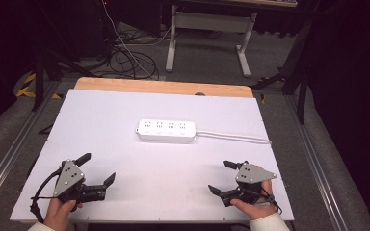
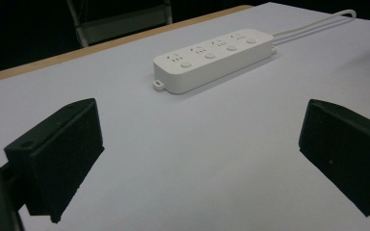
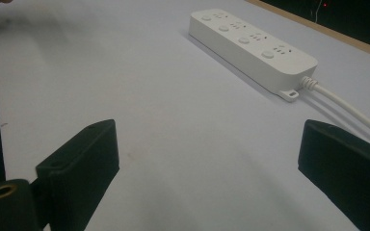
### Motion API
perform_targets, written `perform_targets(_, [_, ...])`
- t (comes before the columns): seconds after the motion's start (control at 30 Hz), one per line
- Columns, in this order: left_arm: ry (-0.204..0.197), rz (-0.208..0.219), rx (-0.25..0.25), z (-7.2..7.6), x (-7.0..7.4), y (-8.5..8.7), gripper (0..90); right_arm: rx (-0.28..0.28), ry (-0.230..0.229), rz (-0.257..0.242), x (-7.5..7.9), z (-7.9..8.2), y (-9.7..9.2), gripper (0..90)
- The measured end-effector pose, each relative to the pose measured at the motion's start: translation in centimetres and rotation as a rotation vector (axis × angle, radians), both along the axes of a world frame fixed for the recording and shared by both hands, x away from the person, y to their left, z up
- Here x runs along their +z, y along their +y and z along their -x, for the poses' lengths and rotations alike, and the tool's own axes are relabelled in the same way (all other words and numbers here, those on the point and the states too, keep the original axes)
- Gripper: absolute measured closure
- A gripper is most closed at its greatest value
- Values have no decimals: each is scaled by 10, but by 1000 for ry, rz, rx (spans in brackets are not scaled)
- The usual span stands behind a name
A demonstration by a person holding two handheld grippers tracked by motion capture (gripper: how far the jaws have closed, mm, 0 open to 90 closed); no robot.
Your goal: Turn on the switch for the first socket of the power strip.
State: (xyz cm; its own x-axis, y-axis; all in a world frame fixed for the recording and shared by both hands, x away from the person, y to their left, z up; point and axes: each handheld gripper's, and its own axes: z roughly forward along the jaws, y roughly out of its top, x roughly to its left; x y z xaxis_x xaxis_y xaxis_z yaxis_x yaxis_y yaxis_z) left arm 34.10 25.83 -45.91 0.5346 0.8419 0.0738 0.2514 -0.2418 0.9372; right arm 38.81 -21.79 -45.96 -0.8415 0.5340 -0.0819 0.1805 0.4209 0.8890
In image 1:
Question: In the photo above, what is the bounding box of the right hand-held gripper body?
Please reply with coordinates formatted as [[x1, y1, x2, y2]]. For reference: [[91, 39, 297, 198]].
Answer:
[[220, 162, 278, 207]]

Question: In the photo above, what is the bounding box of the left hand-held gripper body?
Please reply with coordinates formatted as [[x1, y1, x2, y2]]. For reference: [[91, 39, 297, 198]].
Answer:
[[52, 159, 108, 205]]

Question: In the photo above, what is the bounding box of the person's right hand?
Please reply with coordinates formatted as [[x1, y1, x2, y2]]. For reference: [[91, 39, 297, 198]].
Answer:
[[230, 179, 278, 221]]

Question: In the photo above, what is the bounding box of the person's left hand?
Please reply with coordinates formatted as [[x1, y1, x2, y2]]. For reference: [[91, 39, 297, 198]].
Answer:
[[42, 196, 84, 231]]

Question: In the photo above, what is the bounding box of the white table board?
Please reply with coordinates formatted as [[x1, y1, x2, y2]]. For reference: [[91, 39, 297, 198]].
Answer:
[[9, 89, 295, 223]]

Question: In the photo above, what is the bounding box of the white power strip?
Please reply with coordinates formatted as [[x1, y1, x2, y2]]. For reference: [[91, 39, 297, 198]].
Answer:
[[135, 118, 199, 143]]

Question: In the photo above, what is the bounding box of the black metal stand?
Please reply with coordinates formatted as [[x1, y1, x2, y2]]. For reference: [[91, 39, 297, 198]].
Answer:
[[32, 0, 97, 112], [250, 18, 316, 124]]

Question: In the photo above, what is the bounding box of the yellow black floor tape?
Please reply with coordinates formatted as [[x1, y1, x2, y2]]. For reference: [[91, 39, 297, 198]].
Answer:
[[15, 72, 62, 100]]

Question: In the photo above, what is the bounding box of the wooden table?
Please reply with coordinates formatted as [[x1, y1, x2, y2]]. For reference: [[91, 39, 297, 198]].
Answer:
[[73, 76, 254, 99]]

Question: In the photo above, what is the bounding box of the wooden desk top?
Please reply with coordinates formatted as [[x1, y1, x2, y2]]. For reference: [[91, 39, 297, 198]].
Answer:
[[172, 0, 300, 8]]

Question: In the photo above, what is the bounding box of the white power strip cable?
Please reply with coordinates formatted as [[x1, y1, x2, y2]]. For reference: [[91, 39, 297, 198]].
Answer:
[[195, 129, 273, 145]]

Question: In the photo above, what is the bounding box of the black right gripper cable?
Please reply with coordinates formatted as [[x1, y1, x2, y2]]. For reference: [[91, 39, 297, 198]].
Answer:
[[259, 186, 283, 216]]

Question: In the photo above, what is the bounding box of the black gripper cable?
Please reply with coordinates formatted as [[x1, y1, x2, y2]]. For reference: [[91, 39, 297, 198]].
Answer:
[[259, 186, 283, 216], [29, 167, 62, 224]]

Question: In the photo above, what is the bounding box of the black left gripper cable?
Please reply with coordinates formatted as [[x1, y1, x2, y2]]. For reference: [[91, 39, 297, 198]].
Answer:
[[29, 167, 62, 224]]

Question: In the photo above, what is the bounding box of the aluminium floor rail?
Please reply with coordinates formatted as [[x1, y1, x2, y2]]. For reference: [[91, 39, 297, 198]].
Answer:
[[0, 81, 61, 206], [285, 95, 348, 231]]

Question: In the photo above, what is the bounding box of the black floor cables bundle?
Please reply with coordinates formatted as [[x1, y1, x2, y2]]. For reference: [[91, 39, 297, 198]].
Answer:
[[86, 41, 160, 81]]

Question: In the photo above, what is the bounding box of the thin white floor cable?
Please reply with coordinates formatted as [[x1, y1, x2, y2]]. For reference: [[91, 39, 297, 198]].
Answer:
[[102, 0, 157, 79]]

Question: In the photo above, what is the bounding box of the white metal desk frame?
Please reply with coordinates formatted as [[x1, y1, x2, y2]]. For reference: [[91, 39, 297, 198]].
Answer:
[[165, 4, 258, 78]]

